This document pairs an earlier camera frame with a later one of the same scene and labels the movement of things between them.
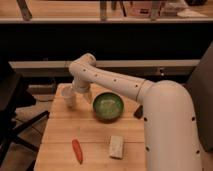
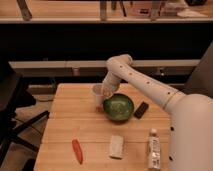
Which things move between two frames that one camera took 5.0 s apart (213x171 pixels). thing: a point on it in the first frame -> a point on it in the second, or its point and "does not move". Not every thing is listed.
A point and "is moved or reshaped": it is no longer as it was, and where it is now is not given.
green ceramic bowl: (107, 107) is moved or reshaped
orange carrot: (77, 150) does not move
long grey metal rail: (61, 68) does not move
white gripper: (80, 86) -> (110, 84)
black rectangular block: (139, 112) does not move
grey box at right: (200, 89) does not move
